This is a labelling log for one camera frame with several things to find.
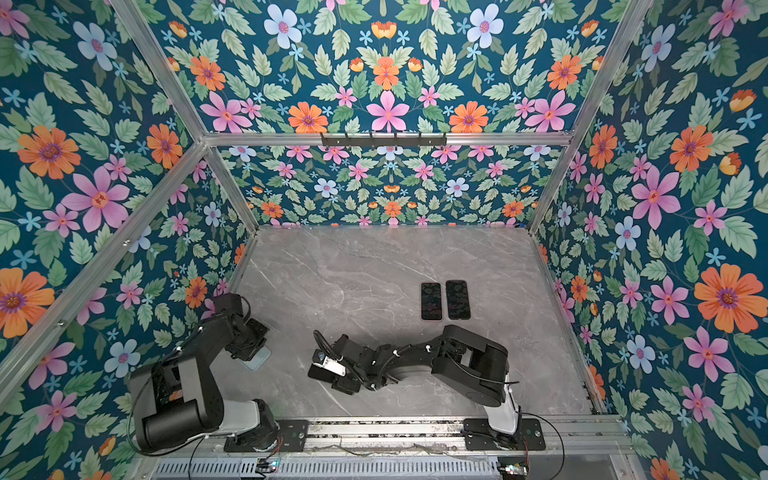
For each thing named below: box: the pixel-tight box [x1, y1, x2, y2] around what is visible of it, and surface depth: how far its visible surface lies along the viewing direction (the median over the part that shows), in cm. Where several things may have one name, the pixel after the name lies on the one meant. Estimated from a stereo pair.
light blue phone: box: [237, 346, 271, 371], surface depth 87 cm
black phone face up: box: [421, 282, 442, 321], surface depth 98 cm
